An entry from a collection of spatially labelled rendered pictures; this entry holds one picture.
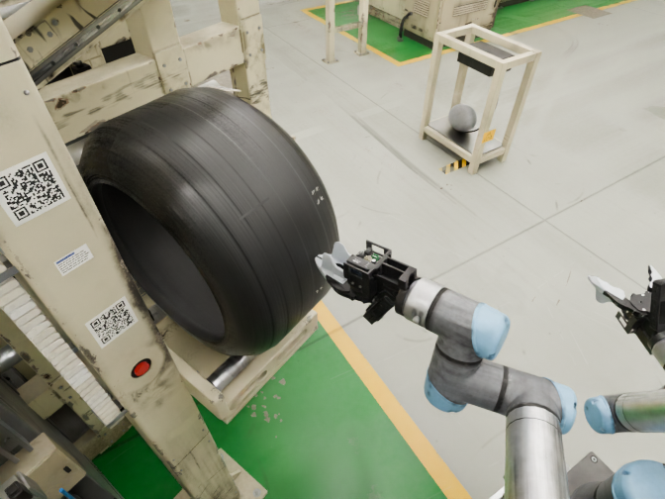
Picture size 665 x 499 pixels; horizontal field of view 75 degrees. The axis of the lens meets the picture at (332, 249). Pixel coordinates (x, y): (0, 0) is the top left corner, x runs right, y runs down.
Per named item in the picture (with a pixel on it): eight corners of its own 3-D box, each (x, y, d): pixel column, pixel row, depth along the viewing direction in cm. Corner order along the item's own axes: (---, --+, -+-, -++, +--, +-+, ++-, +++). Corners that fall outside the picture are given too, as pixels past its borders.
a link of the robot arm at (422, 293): (444, 308, 75) (421, 341, 70) (422, 297, 77) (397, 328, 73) (448, 277, 70) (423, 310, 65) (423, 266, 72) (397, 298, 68)
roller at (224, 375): (199, 379, 101) (207, 392, 104) (210, 387, 98) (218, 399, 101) (297, 288, 121) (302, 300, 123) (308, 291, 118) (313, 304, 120)
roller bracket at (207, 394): (222, 422, 101) (214, 403, 94) (122, 334, 118) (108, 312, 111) (233, 411, 102) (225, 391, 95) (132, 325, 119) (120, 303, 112)
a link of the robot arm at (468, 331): (485, 376, 63) (502, 328, 60) (419, 342, 69) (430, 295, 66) (502, 352, 69) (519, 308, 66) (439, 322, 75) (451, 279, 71)
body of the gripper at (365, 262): (364, 237, 77) (425, 261, 71) (366, 270, 83) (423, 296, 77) (338, 262, 73) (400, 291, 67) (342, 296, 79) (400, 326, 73)
